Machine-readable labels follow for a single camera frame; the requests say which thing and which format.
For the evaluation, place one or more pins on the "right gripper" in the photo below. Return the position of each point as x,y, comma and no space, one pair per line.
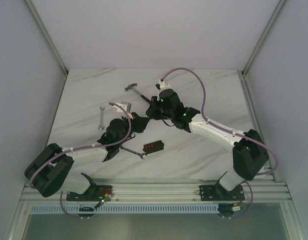
152,111

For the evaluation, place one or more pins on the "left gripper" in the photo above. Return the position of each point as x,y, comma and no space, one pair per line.
138,121

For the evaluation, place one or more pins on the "black fuse box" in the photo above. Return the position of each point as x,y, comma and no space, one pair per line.
153,147

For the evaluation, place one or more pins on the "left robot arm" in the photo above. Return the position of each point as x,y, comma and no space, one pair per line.
56,168

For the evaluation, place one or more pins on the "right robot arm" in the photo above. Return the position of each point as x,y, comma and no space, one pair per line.
249,154

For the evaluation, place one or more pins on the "large silver open-end wrench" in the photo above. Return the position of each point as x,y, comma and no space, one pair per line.
141,155

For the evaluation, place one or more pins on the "small silver wrench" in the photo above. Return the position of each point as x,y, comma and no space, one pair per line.
101,125

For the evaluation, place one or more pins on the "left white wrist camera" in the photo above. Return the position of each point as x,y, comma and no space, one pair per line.
124,109

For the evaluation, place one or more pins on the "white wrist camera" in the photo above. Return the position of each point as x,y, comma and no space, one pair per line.
124,109
162,85

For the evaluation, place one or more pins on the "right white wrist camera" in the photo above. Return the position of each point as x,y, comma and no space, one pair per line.
162,85

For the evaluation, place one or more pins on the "claw hammer black handle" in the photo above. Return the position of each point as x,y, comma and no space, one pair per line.
132,87

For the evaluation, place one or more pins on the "aluminium rail frame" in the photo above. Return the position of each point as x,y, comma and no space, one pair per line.
186,191

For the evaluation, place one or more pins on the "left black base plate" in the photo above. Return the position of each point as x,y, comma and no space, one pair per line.
93,194

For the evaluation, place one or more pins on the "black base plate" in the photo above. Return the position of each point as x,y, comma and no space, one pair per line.
208,193
93,194

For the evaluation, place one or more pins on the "slotted cable duct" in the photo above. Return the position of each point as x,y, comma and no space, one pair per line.
168,208

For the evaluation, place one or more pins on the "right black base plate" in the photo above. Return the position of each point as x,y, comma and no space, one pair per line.
208,193

